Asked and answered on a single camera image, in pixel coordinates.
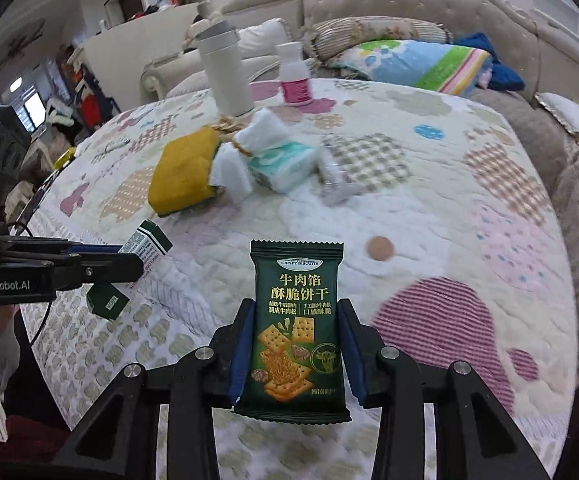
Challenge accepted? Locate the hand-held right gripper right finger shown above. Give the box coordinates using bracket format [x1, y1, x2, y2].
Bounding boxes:
[337, 305, 553, 480]

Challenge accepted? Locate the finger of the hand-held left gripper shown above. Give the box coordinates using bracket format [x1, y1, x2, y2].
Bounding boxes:
[0, 235, 121, 257]
[50, 251, 145, 292]

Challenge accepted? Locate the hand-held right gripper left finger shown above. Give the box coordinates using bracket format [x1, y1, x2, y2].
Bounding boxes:
[57, 299, 259, 480]

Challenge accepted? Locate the green white box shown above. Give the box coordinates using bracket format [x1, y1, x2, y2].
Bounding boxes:
[87, 220, 173, 319]

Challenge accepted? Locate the green biscuit packet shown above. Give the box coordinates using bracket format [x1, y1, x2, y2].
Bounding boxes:
[232, 240, 353, 423]

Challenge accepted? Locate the teal tissue packet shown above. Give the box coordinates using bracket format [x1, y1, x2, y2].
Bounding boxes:
[247, 141, 320, 195]

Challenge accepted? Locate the yellow sponge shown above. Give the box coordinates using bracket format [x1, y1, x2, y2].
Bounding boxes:
[148, 127, 220, 217]

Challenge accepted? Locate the clear plastic wrapper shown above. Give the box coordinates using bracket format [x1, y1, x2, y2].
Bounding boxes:
[317, 147, 365, 206]

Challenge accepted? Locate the quilted patchwork tablecloth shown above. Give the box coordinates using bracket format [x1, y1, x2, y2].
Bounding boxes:
[20, 77, 577, 480]

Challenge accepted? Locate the white tissue wad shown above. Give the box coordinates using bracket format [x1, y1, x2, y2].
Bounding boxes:
[234, 109, 295, 157]

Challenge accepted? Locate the white partition counter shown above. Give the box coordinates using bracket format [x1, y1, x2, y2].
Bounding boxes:
[82, 2, 205, 111]

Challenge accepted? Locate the white thermos bottle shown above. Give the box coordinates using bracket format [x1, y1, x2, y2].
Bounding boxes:
[197, 20, 255, 117]

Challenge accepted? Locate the small white pink-label bottle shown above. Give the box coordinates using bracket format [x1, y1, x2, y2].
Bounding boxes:
[276, 42, 313, 105]

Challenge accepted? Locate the white pillow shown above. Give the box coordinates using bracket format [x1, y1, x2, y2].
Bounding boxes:
[234, 19, 293, 59]

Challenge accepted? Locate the colourful striped pillow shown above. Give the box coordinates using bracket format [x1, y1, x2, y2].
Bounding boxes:
[327, 40, 493, 96]

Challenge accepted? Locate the floral bolster pillow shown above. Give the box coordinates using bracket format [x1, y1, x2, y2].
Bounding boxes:
[314, 17, 453, 61]

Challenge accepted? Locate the blue knitted cloth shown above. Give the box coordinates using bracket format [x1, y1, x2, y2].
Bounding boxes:
[464, 32, 525, 92]

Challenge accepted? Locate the white frilled cushion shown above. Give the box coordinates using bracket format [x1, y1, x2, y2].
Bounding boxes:
[534, 92, 579, 153]

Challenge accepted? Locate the beige tufted sofa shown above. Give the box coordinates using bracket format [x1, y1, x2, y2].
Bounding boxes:
[142, 0, 579, 376]

